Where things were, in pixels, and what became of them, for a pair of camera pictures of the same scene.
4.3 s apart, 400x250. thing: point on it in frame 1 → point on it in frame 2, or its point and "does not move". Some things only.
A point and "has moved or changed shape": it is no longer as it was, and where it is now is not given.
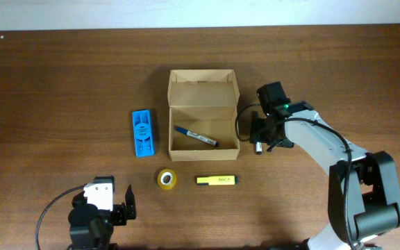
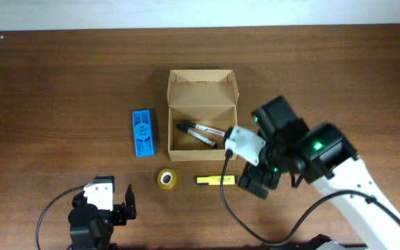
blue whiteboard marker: x=198 y=136 does not move
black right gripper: x=256 y=134 → x=251 y=171
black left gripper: x=119 y=210 does not move
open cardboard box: x=204 y=102 does not move
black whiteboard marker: x=258 y=148 has moved or changed shape
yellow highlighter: x=217 y=180 does not move
